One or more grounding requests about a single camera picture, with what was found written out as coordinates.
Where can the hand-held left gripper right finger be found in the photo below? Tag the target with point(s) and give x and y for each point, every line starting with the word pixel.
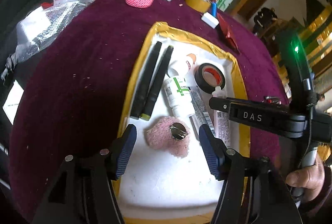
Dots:
pixel 210 153

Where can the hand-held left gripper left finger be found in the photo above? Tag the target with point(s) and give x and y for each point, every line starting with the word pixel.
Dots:
pixel 125 153

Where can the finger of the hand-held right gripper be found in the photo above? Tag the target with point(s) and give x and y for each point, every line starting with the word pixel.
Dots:
pixel 219 105

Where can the small white bottle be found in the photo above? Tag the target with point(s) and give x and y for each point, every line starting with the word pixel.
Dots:
pixel 217 91

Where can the grey labelled tube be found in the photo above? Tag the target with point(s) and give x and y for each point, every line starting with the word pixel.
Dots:
pixel 201 107

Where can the pink printed white tube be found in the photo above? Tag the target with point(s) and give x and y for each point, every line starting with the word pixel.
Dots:
pixel 223 130

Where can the black tape roll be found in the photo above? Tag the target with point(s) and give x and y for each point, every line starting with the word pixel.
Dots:
pixel 201 81

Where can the pink fluffy hair clip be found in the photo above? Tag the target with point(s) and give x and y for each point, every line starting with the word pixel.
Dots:
pixel 158 135

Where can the white green tube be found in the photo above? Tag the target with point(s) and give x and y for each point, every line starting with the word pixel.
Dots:
pixel 179 94

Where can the gold-rimmed white tray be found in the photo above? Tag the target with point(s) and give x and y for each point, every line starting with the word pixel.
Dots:
pixel 160 182

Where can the black marker yellow cap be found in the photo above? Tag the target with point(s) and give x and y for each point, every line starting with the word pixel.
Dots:
pixel 157 83

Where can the black marker teal cap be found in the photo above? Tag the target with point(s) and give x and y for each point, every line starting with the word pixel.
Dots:
pixel 145 78

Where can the person's right hand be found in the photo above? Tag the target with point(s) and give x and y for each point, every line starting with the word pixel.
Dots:
pixel 308 179

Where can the small red metal item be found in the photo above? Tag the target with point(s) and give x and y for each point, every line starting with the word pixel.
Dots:
pixel 271 100

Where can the white charger block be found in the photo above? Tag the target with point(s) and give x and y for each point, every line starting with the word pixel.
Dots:
pixel 208 20

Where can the blue lighter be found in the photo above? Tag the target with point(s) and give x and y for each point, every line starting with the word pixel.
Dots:
pixel 214 9

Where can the maroon tablecloth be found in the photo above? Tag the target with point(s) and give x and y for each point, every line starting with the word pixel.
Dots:
pixel 77 70

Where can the yellow tape roll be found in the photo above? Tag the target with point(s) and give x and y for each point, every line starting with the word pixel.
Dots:
pixel 193 2

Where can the white envelope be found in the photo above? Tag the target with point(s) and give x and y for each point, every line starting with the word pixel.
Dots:
pixel 14 102

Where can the grey folded umbrella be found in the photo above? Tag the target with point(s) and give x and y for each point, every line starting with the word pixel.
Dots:
pixel 9 65

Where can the bubble wrap bag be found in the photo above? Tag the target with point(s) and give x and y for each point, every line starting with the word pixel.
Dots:
pixel 57 18

